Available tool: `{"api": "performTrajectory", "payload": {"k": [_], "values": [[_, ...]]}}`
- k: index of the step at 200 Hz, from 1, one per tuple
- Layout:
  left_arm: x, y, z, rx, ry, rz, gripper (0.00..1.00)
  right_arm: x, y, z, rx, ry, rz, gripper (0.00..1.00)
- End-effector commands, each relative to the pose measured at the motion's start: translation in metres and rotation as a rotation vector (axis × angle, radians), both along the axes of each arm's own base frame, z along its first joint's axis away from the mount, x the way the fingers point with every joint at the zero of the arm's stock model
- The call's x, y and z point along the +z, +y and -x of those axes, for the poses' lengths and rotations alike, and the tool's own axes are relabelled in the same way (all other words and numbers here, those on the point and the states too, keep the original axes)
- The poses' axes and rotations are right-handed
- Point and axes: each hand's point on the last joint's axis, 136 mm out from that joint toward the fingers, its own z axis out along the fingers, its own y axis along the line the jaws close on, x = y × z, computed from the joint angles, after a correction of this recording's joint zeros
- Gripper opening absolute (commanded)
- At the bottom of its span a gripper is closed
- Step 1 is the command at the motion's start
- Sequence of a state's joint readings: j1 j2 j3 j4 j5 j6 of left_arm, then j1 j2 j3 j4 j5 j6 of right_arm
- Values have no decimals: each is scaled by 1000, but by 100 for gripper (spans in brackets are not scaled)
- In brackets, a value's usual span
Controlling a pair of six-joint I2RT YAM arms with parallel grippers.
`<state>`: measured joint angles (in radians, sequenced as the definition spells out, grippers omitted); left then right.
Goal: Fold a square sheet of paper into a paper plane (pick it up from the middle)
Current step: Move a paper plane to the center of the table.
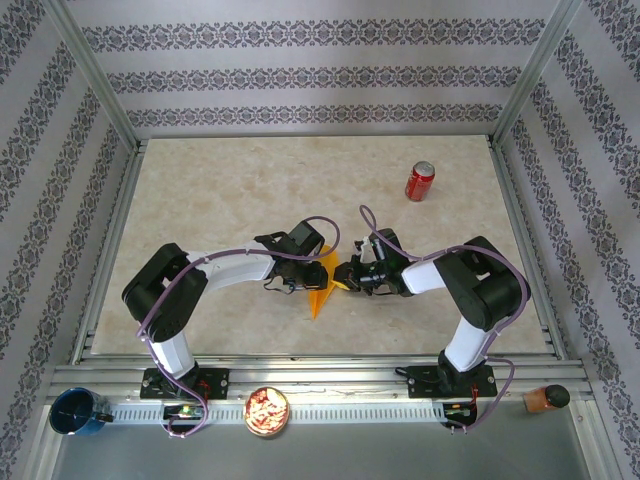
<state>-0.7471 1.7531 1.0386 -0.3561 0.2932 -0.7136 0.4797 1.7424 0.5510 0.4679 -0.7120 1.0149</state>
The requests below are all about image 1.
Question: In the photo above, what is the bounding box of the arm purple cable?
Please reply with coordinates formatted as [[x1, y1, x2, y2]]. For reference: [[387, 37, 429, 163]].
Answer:
[[137, 215, 342, 441], [358, 204, 532, 435]]

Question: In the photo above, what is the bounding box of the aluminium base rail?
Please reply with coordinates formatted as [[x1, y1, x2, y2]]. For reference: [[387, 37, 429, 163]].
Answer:
[[47, 355, 594, 404]]

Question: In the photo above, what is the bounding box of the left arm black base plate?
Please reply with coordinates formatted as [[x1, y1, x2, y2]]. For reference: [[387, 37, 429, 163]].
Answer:
[[139, 368, 230, 400]]

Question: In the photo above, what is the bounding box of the aluminium side rail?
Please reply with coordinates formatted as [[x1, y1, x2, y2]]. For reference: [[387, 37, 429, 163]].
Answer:
[[69, 139, 149, 364], [487, 139, 569, 359]]

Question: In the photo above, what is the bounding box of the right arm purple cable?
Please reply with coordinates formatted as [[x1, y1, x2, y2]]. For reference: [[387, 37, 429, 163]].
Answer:
[[358, 204, 532, 435]]

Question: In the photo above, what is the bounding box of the blue mug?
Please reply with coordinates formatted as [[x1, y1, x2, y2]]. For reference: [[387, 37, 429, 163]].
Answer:
[[48, 387, 114, 438]]

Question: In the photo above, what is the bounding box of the slotted grey cable duct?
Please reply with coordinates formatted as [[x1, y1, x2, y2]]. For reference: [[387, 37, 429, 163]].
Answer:
[[107, 402, 446, 424]]

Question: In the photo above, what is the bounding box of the aluminium frame post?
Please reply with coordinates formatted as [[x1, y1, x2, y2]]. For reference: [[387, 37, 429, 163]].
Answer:
[[42, 0, 142, 151], [492, 0, 586, 146]]

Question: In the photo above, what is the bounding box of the orange cloth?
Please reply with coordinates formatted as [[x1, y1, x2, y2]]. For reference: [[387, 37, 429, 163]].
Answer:
[[307, 243, 350, 320]]

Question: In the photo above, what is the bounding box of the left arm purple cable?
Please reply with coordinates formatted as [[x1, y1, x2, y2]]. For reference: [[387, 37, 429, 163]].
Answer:
[[137, 215, 342, 441]]

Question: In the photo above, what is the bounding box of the round bowl of red food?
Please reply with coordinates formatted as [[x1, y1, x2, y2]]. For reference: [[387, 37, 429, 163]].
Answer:
[[242, 385, 290, 440]]

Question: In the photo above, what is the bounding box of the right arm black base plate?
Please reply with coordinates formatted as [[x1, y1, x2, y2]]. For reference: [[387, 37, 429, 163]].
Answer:
[[407, 364, 497, 400]]

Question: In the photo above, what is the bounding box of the red soda can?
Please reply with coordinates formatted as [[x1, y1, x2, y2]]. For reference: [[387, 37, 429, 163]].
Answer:
[[403, 160, 436, 203]]

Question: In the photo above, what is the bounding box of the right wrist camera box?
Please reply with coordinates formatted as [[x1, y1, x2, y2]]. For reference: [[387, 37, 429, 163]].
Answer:
[[354, 237, 382, 264]]

